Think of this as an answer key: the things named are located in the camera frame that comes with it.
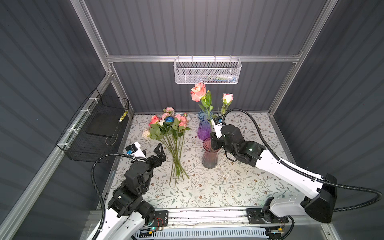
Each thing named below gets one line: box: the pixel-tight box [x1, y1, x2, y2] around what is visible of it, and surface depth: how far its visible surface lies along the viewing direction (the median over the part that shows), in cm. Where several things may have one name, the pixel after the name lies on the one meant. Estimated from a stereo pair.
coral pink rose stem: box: [190, 83, 218, 132], surface depth 65 cm
